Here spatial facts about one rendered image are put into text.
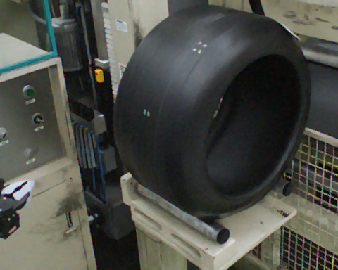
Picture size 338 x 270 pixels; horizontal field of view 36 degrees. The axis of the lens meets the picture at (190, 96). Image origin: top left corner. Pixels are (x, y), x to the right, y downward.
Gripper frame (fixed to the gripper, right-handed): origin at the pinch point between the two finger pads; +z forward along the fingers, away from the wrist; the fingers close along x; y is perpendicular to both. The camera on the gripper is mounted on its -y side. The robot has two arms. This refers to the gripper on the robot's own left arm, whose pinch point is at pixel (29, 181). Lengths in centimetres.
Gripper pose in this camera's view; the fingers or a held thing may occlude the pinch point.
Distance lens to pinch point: 141.9
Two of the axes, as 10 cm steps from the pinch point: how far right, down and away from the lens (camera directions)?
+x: 9.1, 2.5, -3.3
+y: -0.7, 8.8, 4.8
